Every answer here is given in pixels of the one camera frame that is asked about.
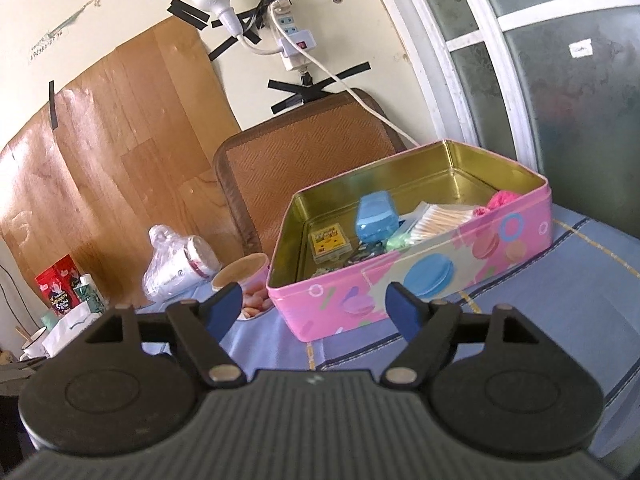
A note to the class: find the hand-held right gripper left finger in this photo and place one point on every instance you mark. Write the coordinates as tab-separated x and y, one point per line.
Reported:
225	310

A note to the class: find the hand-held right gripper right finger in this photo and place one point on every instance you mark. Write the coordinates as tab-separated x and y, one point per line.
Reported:
402	310

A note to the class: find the pink macaron print tin box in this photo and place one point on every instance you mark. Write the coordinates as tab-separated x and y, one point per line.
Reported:
450	265

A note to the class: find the pink fluffy soft item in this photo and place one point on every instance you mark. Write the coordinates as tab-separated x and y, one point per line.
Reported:
500	201

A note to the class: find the pale green soft item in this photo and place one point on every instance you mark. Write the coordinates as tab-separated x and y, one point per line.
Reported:
400	241

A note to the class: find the paper cup with pink print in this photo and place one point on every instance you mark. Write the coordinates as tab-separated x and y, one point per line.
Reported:
250	285

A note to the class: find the clear plastic bag of cups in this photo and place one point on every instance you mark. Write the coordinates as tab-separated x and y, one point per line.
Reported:
170	265

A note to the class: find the blue plastic case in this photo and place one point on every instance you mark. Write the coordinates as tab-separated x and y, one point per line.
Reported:
375	217

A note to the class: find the pack of cotton swabs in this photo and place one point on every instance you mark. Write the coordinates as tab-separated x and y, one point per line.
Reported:
440	220

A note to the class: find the small yellow card box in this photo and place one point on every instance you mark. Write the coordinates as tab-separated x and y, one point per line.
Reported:
329	244

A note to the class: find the blue striped tablecloth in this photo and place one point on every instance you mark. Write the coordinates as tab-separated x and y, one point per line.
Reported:
525	320

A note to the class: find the green bottle with white cap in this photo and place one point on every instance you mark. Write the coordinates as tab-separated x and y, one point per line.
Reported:
90	292

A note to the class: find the white paper bag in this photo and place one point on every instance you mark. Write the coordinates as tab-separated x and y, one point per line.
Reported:
70	327

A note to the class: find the brown woven chair back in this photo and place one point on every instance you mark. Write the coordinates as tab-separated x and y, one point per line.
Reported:
300	160

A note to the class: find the red printed packet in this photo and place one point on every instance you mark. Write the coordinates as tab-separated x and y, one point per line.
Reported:
57	287

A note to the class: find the white enamel mug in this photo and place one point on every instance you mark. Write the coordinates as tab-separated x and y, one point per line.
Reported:
34	345

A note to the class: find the black tape strip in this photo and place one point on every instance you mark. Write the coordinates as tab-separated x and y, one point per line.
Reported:
310	91
189	12
53	106
245	27

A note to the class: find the white sticker on glass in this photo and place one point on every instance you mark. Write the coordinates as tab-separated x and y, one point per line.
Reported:
581	48

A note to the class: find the wood-grain wall sheet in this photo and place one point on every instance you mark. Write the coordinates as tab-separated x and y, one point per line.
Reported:
125	160

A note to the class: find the white plug adapter red switch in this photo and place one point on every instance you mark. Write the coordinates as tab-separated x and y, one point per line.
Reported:
296	47

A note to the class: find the white window frame frosted glass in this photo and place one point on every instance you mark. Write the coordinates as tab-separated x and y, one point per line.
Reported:
500	20

